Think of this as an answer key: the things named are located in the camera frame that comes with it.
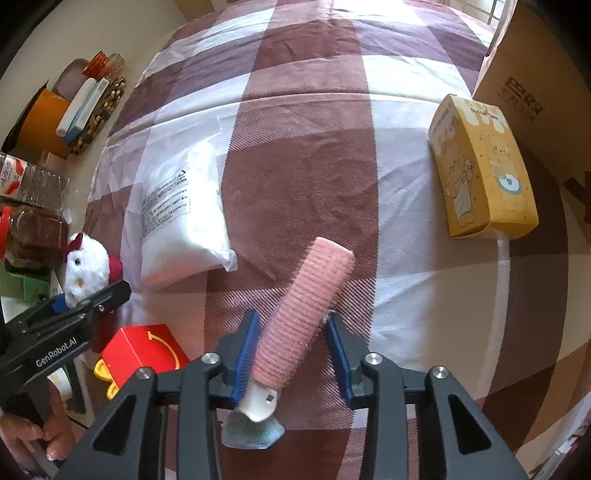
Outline checkered tablecloth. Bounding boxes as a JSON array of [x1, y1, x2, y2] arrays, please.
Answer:
[[84, 1, 590, 472]]

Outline pink hair roller brush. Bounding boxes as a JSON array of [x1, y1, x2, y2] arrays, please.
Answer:
[[221, 237, 355, 450]]

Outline green plastic holder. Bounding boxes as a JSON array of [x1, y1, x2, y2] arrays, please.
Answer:
[[1, 264, 50, 303]]

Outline brown paper bag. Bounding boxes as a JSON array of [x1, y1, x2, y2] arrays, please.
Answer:
[[473, 1, 590, 223]]

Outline white plush toy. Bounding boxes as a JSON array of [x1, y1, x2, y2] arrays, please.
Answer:
[[62, 231, 126, 354]]

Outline white pouch packet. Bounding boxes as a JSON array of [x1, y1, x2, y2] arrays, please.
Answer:
[[141, 138, 238, 290]]

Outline red-lid jar brown contents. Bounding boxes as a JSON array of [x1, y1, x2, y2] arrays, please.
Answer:
[[1, 204, 69, 271]]

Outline red toy box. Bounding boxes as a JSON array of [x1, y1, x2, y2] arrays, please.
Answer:
[[93, 324, 189, 400]]

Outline white blue box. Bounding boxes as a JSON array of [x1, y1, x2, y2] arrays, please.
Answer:
[[55, 78, 110, 144]]

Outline orange glass cup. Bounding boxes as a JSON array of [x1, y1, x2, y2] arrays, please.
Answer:
[[82, 51, 124, 80]]

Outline woven round trivet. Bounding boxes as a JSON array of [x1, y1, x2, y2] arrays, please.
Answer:
[[67, 76, 127, 155]]

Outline clear water bottle red label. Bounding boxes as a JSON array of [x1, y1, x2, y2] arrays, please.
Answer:
[[0, 153, 68, 212]]

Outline yellow cartoon carton box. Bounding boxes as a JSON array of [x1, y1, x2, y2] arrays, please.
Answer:
[[428, 94, 539, 240]]

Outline person's left hand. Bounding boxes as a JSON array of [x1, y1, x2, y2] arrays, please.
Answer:
[[1, 381, 76, 471]]

